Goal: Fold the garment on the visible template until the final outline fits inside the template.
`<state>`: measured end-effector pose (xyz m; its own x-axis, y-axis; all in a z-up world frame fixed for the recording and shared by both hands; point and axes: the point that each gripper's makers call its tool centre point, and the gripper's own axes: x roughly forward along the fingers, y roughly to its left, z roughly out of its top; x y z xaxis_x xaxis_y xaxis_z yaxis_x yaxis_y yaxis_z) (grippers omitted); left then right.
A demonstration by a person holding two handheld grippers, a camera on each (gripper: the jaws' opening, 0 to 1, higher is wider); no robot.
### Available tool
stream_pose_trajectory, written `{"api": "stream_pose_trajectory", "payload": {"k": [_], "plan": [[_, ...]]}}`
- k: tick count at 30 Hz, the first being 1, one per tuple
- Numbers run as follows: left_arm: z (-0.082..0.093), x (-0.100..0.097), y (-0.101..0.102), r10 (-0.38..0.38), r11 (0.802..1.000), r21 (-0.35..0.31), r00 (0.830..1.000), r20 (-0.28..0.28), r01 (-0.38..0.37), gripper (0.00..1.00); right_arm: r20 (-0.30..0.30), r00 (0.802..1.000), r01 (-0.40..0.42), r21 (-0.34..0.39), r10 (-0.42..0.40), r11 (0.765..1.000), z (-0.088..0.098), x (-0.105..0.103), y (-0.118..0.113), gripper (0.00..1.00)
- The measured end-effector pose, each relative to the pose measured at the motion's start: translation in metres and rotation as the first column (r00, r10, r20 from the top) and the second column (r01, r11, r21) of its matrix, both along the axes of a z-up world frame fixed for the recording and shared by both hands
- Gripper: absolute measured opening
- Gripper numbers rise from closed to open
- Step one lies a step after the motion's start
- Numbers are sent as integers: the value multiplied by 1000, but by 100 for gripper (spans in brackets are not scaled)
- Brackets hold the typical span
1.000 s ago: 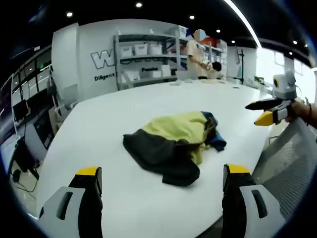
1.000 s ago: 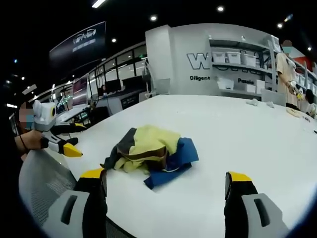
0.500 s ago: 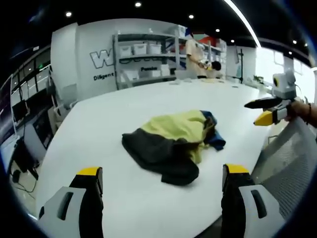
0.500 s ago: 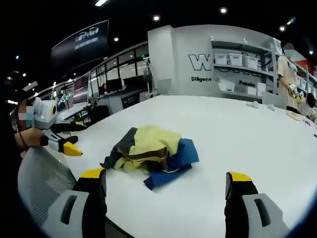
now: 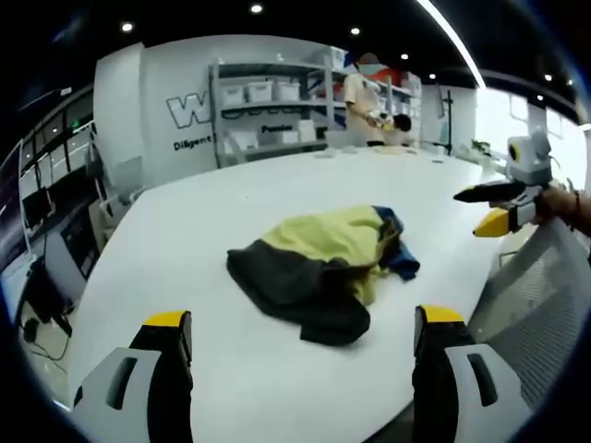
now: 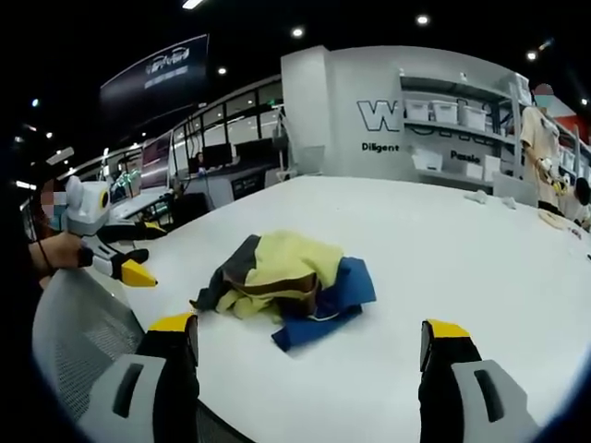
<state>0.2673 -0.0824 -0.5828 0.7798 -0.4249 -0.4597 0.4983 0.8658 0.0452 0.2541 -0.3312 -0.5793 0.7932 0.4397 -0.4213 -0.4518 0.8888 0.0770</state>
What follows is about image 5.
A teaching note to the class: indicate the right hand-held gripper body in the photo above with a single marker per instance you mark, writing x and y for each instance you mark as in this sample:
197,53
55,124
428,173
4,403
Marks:
526,154

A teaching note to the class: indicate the yellow grey blue garment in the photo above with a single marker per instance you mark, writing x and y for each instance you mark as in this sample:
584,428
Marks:
318,263

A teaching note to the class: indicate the glass partition wall panels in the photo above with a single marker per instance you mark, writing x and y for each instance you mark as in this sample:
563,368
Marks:
51,152

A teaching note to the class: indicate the white ceiling light strip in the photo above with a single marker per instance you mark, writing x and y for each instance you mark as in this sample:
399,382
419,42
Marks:
454,39

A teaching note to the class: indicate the black pole stand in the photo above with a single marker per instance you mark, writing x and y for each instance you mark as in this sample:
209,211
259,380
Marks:
447,122

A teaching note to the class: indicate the green potted plant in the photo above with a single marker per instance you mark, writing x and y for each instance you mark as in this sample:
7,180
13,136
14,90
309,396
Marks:
481,147

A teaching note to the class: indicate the grey mesh office chair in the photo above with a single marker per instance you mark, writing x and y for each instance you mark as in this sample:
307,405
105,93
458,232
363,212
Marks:
540,295

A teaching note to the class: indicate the person's right hand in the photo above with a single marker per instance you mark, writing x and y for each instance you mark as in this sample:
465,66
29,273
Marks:
554,205

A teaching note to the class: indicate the black computer monitor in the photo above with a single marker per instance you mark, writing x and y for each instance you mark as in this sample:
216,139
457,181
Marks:
78,247

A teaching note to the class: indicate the white storage bin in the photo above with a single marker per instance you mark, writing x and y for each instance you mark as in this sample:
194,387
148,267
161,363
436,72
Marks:
288,89
234,94
259,92

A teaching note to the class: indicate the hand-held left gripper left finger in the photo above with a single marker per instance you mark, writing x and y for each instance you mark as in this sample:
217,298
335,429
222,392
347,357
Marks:
134,383

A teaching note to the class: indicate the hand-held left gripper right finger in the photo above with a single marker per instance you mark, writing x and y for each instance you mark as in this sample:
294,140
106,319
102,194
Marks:
466,383

